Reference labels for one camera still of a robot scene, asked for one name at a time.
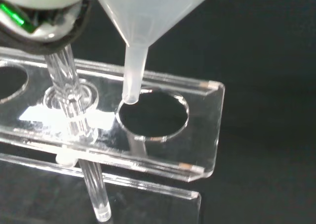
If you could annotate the clear acrylic funnel stand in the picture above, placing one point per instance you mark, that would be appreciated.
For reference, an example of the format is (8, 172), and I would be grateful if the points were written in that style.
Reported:
(202, 135)

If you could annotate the black cloth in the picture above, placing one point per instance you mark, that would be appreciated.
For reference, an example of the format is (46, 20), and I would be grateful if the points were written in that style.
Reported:
(271, 110)

